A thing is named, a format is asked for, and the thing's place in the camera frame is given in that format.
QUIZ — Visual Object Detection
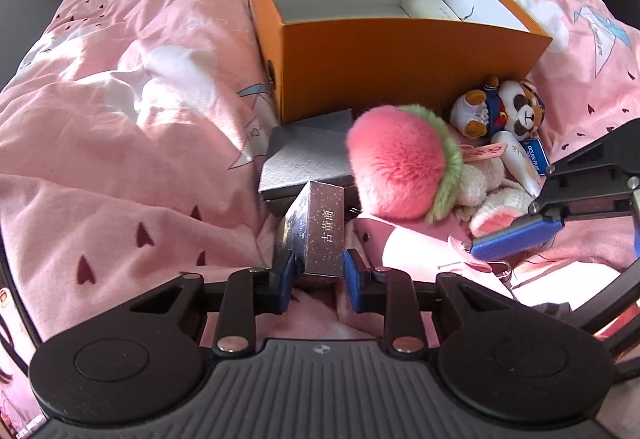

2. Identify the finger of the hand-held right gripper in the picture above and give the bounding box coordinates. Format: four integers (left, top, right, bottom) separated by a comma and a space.
470, 118, 640, 262
570, 263, 640, 382

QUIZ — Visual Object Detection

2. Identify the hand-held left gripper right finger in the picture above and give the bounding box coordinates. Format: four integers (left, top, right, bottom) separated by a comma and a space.
342, 249, 521, 355

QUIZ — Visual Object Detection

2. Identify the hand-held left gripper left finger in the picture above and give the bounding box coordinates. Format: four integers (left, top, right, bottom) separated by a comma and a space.
127, 251, 296, 355

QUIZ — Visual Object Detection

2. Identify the cream crochet bunny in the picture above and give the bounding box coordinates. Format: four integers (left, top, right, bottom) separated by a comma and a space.
450, 159, 543, 240

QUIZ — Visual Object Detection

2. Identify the pink pouch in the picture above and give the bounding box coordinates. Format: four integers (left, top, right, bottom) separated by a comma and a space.
345, 214, 521, 305

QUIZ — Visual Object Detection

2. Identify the white blue printed tube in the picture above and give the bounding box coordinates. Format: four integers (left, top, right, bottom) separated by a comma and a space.
492, 129, 551, 197

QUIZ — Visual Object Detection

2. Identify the panda plush toy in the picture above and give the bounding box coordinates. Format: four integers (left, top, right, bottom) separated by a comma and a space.
450, 75, 541, 142

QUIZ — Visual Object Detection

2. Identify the grey textured box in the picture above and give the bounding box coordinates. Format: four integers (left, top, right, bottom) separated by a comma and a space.
257, 109, 358, 217

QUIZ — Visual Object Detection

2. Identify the pink fluffy peach plush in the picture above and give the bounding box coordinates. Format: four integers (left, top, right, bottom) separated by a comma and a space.
346, 104, 463, 223

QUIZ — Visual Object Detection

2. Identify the orange cardboard box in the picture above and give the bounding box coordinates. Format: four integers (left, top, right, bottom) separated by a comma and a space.
245, 0, 553, 124

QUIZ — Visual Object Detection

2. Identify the pink paper tag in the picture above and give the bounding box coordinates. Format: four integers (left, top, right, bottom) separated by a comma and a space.
460, 143, 508, 166

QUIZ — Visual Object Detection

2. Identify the pink printed blanket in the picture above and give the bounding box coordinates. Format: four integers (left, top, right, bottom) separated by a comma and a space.
0, 0, 640, 439

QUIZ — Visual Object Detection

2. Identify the white oblong case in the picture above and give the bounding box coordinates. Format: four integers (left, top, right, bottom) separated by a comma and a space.
400, 0, 466, 22

